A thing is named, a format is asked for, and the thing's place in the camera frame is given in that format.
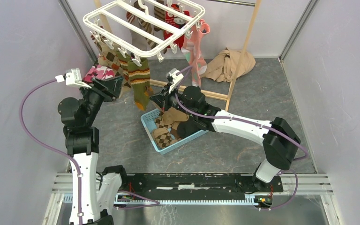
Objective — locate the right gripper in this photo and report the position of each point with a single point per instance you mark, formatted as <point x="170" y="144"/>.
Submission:
<point x="163" y="101"/>

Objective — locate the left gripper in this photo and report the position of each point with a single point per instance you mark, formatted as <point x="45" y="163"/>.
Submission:
<point x="113" y="86"/>

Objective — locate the white plastic clip hanger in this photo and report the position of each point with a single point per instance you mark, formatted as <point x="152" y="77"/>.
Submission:
<point x="160" y="24"/>

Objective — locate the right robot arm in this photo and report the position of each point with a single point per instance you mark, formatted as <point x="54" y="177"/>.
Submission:
<point x="278" y="139"/>

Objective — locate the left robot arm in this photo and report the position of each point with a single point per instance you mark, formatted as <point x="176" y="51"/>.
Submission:
<point x="91" y="204"/>

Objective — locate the tan sock in basket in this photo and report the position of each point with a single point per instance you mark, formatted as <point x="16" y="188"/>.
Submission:
<point x="173" y="115"/>

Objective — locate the pink camouflage cloth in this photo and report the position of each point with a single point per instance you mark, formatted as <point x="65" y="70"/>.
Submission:
<point x="99" y="72"/>

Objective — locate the blue plastic basket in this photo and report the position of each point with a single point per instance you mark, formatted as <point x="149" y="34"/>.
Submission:
<point x="147" y="120"/>

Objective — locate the green striped sock left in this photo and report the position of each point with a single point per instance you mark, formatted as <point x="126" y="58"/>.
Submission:
<point x="124" y="60"/>

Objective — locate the green striped sock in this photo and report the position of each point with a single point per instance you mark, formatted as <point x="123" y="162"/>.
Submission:
<point x="124" y="60"/>
<point x="139" y="77"/>

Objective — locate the green striped sock right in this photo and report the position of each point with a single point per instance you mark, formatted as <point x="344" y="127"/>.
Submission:
<point x="139" y="77"/>

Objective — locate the argyle sock in basket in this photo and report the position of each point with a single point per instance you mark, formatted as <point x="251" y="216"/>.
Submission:
<point x="165" y="135"/>

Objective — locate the black sock in basket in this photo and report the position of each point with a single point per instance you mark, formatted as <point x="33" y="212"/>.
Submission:
<point x="190" y="127"/>

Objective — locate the pink sock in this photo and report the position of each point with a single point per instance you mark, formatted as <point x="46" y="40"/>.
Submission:
<point x="191" y="49"/>

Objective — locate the beige cloth pile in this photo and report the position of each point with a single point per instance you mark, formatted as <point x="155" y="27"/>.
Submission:
<point x="224" y="65"/>

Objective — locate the red snowflake sock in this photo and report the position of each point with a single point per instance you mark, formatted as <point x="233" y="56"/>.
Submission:
<point x="176" y="21"/>

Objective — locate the brown striped sock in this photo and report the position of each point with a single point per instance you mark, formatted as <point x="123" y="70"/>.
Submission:
<point x="138" y="40"/>

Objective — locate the wooden frame stand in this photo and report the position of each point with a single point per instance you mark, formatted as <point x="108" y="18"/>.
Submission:
<point x="166" y="24"/>

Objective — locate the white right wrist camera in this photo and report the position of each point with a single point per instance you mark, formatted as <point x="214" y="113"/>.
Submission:
<point x="174" y="78"/>

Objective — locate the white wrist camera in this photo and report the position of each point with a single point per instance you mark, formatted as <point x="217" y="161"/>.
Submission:
<point x="72" y="78"/>
<point x="174" y="78"/>

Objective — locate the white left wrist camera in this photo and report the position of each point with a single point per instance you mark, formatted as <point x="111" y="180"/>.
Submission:
<point x="72" y="78"/>

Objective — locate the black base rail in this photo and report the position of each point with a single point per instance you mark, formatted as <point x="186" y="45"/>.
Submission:
<point x="198" y="186"/>

